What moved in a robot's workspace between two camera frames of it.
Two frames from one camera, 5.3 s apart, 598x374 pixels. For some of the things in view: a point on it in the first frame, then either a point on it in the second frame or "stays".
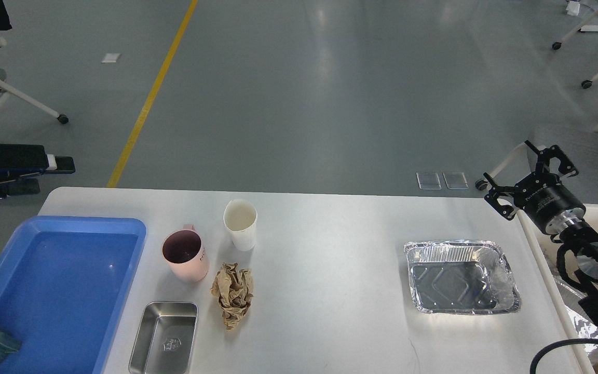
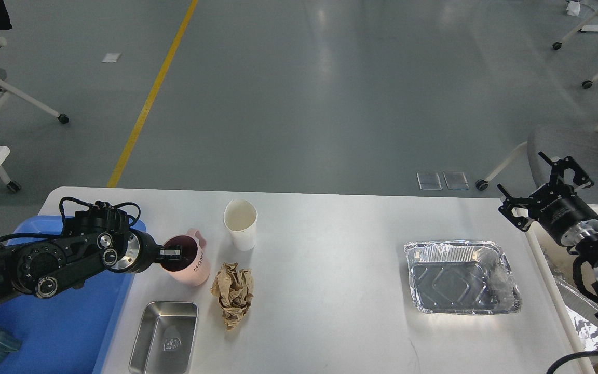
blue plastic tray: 61,286 stays
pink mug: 184,252 stays
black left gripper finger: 0,162 -> 143,251
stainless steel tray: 165,341 stays
